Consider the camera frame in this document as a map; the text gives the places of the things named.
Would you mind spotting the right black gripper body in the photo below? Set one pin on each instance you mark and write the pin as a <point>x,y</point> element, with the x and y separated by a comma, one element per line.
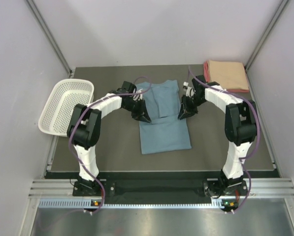
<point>190,104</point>

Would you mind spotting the right aluminium corner post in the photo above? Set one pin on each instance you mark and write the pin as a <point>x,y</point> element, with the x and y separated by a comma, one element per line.
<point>282,6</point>

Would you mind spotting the left aluminium corner post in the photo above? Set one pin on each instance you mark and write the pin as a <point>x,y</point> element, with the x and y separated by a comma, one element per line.
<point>48,34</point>

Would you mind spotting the blue t shirt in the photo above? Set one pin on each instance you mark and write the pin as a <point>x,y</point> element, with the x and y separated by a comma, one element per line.
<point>165,132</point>

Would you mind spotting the folded peach t shirt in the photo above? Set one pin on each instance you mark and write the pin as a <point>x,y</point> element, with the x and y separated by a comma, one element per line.
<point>229,73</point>

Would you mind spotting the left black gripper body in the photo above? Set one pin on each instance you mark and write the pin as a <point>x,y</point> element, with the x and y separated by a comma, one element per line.
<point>136,107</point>

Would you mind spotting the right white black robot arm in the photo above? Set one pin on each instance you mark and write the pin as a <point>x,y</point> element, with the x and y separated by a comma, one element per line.
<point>241,129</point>

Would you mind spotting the slotted grey cable duct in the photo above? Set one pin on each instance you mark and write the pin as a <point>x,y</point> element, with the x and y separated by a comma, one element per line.
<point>93,204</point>

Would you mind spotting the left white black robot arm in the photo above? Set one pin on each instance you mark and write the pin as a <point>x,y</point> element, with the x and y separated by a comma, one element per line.
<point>85,127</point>

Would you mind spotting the white perforated plastic basket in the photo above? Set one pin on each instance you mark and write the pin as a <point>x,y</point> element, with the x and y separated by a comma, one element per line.
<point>65,95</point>

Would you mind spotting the aluminium corner post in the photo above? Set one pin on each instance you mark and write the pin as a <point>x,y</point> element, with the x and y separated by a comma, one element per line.
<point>48,34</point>
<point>282,6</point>

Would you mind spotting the folded pink t shirt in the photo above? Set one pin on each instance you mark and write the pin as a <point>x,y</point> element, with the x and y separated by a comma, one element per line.
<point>235,90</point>

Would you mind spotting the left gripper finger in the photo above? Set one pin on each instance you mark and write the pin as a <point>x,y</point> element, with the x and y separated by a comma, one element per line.
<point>146,116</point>
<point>142,119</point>

